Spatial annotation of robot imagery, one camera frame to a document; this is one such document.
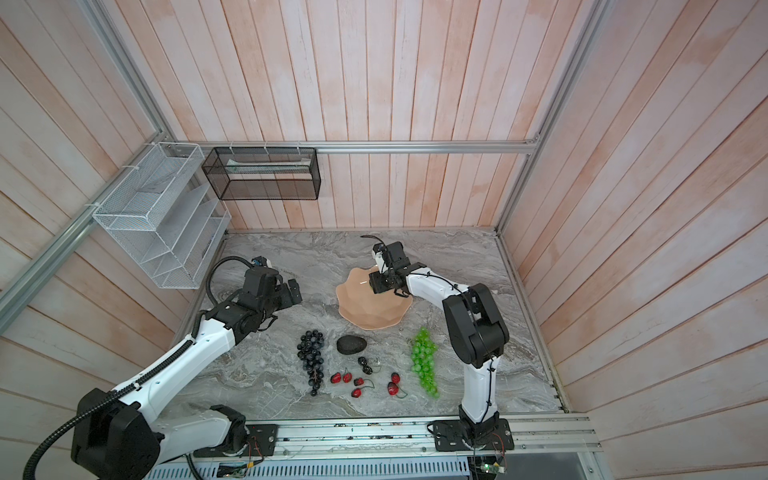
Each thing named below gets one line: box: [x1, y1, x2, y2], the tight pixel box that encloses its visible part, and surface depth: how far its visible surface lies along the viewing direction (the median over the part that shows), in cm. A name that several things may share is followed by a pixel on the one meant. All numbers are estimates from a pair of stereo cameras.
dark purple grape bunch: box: [297, 330, 325, 397], surface depth 84 cm
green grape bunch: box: [411, 327, 440, 399], surface depth 84 cm
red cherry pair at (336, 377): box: [330, 367, 353, 384], surface depth 84 cm
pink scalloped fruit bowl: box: [336, 266, 413, 330], surface depth 99 cm
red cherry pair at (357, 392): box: [351, 378, 364, 398], surface depth 82 cm
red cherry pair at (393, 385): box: [387, 372, 408, 399], surface depth 83 cm
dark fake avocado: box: [336, 335, 367, 355], surface depth 88 cm
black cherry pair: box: [358, 356, 373, 375], surface depth 86 cm
